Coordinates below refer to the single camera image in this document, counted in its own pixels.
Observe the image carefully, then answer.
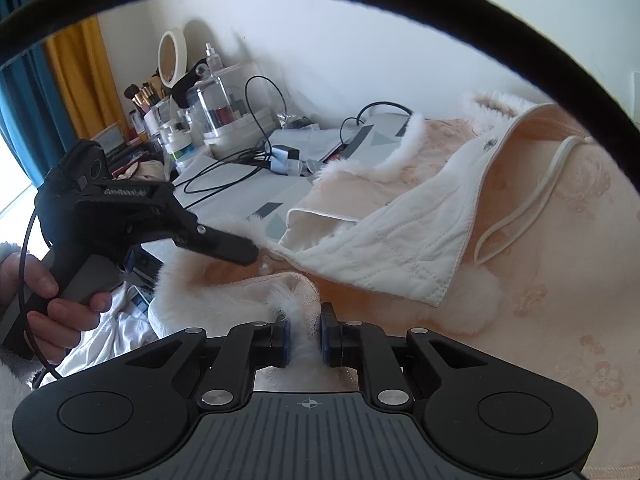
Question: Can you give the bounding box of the pink fur-trimmed jacket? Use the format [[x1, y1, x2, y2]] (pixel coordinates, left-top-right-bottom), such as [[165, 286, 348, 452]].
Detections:
[[147, 91, 640, 480]]

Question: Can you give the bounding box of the person's left hand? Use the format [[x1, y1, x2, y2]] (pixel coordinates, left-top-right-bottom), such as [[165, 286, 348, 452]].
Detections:
[[0, 255, 113, 361]]

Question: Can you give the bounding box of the yellow curtain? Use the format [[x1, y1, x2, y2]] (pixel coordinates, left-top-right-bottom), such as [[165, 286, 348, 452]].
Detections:
[[27, 0, 128, 136]]

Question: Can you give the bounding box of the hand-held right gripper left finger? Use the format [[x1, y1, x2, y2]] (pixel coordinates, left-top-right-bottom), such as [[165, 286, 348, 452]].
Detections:
[[117, 317, 293, 409]]

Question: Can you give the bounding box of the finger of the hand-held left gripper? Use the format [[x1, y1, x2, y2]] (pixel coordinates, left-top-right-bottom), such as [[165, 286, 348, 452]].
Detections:
[[172, 224, 261, 267]]

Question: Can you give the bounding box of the teal curtain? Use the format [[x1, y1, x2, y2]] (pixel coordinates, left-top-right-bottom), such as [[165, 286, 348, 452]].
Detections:
[[0, 0, 51, 186]]

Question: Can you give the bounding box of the round white mirror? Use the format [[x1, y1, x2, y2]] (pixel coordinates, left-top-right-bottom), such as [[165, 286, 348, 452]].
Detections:
[[157, 29, 188, 87]]

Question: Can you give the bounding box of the white knit garment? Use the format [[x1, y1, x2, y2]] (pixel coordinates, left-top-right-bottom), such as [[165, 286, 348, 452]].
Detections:
[[50, 280, 166, 378]]

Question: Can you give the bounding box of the white brush cup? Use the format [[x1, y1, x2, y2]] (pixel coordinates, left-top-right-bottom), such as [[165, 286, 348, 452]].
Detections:
[[142, 100, 173, 138]]

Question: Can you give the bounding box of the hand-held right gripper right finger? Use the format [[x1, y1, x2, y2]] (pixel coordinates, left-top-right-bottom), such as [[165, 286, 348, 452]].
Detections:
[[320, 302, 493, 408]]

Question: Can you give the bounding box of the thin black desk cable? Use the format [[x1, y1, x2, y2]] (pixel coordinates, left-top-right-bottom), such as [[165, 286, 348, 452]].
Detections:
[[182, 75, 288, 196]]

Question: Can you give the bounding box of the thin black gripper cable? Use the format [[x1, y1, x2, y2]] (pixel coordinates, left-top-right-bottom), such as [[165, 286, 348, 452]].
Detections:
[[17, 205, 63, 381]]

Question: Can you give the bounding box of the grey charger adapter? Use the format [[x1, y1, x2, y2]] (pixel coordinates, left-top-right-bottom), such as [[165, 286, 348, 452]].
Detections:
[[270, 144, 301, 176]]

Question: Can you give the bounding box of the bunch of makeup brushes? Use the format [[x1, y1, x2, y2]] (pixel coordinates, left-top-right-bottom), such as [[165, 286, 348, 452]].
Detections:
[[124, 72, 168, 116]]

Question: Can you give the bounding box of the white jar with blue label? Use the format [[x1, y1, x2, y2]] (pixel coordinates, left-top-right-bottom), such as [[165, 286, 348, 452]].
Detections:
[[167, 132, 196, 166]]

